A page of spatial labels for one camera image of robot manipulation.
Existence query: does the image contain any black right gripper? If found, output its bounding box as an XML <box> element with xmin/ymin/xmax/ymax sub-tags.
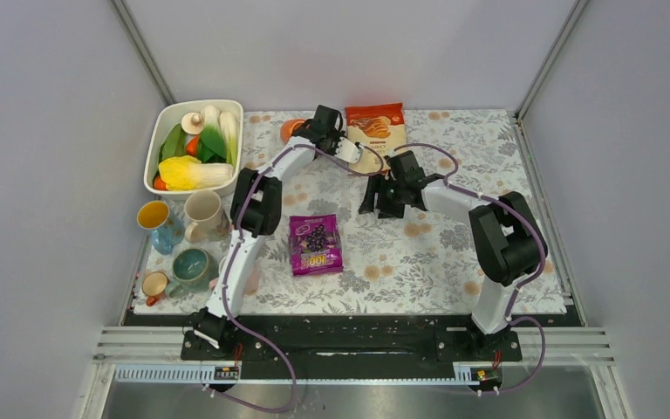
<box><xmin>359</xmin><ymin>172</ymin><xmax>407</xmax><ymax>219</ymax></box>

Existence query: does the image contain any orange mug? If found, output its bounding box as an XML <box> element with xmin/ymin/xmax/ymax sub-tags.
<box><xmin>279</xmin><ymin>119</ymin><xmax>305</xmax><ymax>144</ymax></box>

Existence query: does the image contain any purple candy bag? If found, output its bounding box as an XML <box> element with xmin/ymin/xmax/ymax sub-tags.
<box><xmin>289</xmin><ymin>214</ymin><xmax>344</xmax><ymax>277</ymax></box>

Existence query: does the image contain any pink plastic cup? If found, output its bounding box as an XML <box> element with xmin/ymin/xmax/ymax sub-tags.
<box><xmin>209</xmin><ymin>264</ymin><xmax>261</xmax><ymax>295</ymax></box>

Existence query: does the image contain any green ceramic mug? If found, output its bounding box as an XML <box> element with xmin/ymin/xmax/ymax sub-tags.
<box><xmin>169</xmin><ymin>248</ymin><xmax>218</xmax><ymax>296</ymax></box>

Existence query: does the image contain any blue butterfly mug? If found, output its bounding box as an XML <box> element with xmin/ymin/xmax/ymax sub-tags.
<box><xmin>136</xmin><ymin>200</ymin><xmax>185</xmax><ymax>255</ymax></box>

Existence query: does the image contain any small orange cup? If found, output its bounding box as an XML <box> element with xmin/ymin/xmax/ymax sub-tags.
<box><xmin>140</xmin><ymin>271</ymin><xmax>169</xmax><ymax>306</ymax></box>

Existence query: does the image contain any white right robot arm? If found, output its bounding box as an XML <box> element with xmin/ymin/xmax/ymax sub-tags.
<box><xmin>359</xmin><ymin>151</ymin><xmax>548</xmax><ymax>360</ymax></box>

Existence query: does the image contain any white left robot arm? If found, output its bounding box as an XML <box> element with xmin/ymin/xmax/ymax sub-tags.
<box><xmin>192</xmin><ymin>105</ymin><xmax>344</xmax><ymax>359</ymax></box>

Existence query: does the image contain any cream ceramic mug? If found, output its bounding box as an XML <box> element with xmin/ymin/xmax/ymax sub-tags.
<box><xmin>184</xmin><ymin>189</ymin><xmax>230</xmax><ymax>244</ymax></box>

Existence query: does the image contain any floral table mat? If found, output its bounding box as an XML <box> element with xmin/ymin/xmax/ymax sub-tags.
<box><xmin>133</xmin><ymin>109</ymin><xmax>569</xmax><ymax>317</ymax></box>

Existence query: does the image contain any orange chips bag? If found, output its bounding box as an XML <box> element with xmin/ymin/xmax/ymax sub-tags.
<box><xmin>345</xmin><ymin>103</ymin><xmax>407</xmax><ymax>173</ymax></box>

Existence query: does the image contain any toy mushroom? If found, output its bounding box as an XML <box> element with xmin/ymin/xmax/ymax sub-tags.
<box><xmin>181</xmin><ymin>113</ymin><xmax>204</xmax><ymax>136</ymax></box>

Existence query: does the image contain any orange toy carrot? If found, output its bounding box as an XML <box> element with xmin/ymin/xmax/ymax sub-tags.
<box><xmin>185</xmin><ymin>135</ymin><xmax>200</xmax><ymax>157</ymax></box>

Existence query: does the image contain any green toy leaf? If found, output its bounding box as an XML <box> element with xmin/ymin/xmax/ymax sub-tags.
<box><xmin>159</xmin><ymin>123</ymin><xmax>186</xmax><ymax>162</ymax></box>

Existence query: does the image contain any yellow toy vegetable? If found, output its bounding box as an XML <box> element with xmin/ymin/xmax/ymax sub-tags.
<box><xmin>158</xmin><ymin>155</ymin><xmax>235</xmax><ymax>191</ymax></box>

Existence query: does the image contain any white plastic tub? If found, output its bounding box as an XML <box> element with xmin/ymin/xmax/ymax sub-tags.
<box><xmin>143</xmin><ymin>100</ymin><xmax>244</xmax><ymax>201</ymax></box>

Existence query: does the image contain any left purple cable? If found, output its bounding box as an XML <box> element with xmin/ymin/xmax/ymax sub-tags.
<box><xmin>219</xmin><ymin>143</ymin><xmax>387</xmax><ymax>414</ymax></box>

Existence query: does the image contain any purple cable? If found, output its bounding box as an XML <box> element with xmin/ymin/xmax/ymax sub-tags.
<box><xmin>393</xmin><ymin>141</ymin><xmax>548</xmax><ymax>396</ymax></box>
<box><xmin>219</xmin><ymin>143</ymin><xmax>387</xmax><ymax>414</ymax></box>

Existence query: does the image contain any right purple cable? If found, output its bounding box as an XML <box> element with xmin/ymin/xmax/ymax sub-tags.
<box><xmin>393</xmin><ymin>141</ymin><xmax>548</xmax><ymax>396</ymax></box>

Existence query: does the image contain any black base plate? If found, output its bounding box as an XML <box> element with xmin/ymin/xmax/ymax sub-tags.
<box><xmin>181</xmin><ymin>315</ymin><xmax>523</xmax><ymax>381</ymax></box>

